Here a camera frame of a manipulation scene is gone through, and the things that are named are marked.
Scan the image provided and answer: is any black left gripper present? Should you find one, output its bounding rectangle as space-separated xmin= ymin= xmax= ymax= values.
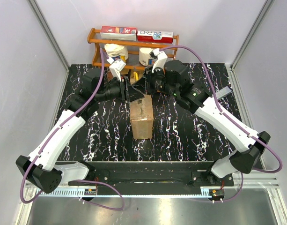
xmin=96 ymin=75 xmax=145 ymax=104

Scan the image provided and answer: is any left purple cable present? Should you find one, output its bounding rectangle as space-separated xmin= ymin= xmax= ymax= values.
xmin=19 ymin=48 xmax=125 ymax=211

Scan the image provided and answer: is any brown cardboard express box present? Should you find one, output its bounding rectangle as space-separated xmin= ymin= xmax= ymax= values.
xmin=130 ymin=95 xmax=154 ymax=140

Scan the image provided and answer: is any red white toothpaste box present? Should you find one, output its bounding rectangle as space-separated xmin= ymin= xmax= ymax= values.
xmin=137 ymin=30 xmax=173 ymax=44

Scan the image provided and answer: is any left toilet paper roll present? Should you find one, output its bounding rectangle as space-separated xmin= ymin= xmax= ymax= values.
xmin=104 ymin=44 xmax=129 ymax=61

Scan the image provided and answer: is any grey toothpaste box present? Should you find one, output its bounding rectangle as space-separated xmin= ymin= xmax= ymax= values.
xmin=215 ymin=86 xmax=232 ymax=100

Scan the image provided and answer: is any yellow utility knife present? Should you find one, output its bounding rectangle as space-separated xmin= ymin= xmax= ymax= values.
xmin=133 ymin=72 xmax=139 ymax=82

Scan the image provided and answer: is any right toilet paper roll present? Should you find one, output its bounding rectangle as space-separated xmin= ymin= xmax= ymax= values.
xmin=139 ymin=47 xmax=160 ymax=66

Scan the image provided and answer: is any toilet paper roll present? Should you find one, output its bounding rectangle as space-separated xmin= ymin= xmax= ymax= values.
xmin=104 ymin=44 xmax=129 ymax=61
xmin=139 ymin=47 xmax=160 ymax=66

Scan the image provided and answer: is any orange wooden shelf rack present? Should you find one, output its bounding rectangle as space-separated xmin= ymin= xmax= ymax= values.
xmin=87 ymin=28 xmax=179 ymax=71

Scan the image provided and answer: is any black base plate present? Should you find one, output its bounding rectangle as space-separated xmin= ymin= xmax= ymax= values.
xmin=67 ymin=160 xmax=235 ymax=196

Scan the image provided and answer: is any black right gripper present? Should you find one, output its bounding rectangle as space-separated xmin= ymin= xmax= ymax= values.
xmin=133 ymin=65 xmax=178 ymax=97

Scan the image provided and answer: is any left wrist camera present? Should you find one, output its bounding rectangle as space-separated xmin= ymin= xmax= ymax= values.
xmin=107 ymin=57 xmax=126 ymax=82

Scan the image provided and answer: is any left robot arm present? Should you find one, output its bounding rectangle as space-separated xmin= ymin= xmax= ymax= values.
xmin=15 ymin=68 xmax=144 ymax=194

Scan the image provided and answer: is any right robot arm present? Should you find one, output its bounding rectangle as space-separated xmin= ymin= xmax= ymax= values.
xmin=134 ymin=60 xmax=271 ymax=186

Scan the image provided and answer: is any red silver toothpaste box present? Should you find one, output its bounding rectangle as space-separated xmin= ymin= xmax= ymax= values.
xmin=100 ymin=26 xmax=138 ymax=41

